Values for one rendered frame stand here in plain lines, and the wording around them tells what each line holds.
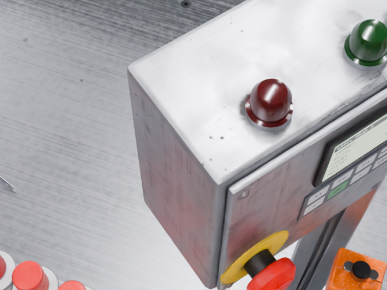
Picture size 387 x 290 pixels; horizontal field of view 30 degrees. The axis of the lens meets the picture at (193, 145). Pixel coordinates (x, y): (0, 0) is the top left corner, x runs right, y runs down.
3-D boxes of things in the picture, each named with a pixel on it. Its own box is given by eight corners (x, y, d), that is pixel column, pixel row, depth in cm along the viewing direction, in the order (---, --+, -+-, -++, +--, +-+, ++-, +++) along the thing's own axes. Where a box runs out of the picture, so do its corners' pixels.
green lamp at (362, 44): (333, 48, 42) (340, 23, 40) (367, 27, 43) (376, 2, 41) (362, 79, 41) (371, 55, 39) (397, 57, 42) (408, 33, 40)
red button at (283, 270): (235, 263, 49) (261, 298, 48) (279, 233, 50) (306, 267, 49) (231, 280, 53) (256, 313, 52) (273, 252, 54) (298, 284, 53)
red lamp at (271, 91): (235, 106, 40) (238, 83, 38) (272, 83, 41) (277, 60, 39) (264, 140, 39) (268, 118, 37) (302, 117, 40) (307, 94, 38)
